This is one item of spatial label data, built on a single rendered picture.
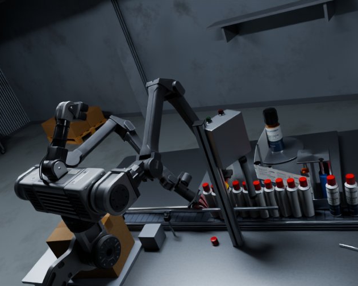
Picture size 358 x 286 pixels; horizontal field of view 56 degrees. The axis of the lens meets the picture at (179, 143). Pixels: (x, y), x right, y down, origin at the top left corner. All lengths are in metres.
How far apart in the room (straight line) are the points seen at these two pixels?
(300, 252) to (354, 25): 3.34
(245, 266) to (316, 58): 3.51
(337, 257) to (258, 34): 3.65
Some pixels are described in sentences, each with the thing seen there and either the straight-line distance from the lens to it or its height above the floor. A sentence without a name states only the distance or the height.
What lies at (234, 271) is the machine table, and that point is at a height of 0.83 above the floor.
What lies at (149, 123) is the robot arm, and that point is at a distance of 1.34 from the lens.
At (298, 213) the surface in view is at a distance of 1.70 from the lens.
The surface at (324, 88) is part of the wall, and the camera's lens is 4.85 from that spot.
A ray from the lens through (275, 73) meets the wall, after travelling 4.92.
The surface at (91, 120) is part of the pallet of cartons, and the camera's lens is 6.58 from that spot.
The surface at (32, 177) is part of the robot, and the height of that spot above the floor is 1.53.
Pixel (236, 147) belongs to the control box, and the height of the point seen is 1.35.
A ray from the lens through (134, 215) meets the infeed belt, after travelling 2.10.
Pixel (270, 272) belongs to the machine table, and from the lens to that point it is 1.59.
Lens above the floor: 2.02
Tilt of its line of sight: 25 degrees down
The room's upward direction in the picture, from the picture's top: 20 degrees counter-clockwise
